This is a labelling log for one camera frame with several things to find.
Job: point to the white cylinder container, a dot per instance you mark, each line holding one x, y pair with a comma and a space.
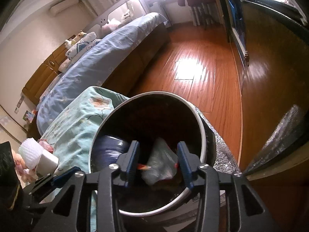
48, 163

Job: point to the panda print pillow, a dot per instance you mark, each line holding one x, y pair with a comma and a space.
79, 46

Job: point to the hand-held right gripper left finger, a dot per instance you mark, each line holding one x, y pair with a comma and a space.
134, 159

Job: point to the pink plush toy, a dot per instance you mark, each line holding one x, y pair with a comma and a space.
109, 25

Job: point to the cream plush toy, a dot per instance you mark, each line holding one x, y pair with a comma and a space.
80, 34
68, 43

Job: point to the dark blue plastic bag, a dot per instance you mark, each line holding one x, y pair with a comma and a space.
108, 149

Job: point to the white round waste bin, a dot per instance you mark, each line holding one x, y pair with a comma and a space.
149, 116

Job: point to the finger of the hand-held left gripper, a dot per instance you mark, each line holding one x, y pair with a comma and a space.
61, 177

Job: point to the brown wooden headboard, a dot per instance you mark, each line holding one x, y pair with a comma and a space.
41, 77

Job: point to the bed with blue cover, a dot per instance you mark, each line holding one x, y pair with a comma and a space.
96, 60

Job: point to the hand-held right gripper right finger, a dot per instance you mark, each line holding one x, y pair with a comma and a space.
184, 164

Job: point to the teal floral blanket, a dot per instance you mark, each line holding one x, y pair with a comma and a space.
77, 125

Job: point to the cream teddy bear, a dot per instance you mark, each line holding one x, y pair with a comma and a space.
20, 168

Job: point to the white flat pillow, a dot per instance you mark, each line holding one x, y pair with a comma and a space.
65, 64

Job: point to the white sliding wardrobe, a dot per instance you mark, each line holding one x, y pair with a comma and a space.
7, 125

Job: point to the wall switch panel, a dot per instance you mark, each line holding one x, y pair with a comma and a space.
19, 104

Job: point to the dark glass-front cabinet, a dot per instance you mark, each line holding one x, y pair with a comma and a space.
236, 26

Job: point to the white foam net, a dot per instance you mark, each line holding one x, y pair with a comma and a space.
29, 153

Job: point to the wall radiator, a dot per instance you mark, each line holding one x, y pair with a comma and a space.
200, 14

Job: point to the silver foil mat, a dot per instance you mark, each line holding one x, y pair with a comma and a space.
224, 154

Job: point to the colourful items on nightstand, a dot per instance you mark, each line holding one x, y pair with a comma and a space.
29, 115

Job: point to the dark wooden bed frame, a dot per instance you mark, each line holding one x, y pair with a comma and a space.
149, 43

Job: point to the dark wooden nightstand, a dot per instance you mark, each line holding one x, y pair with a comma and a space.
32, 129

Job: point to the grey bed guard rail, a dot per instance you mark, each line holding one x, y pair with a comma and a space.
106, 17

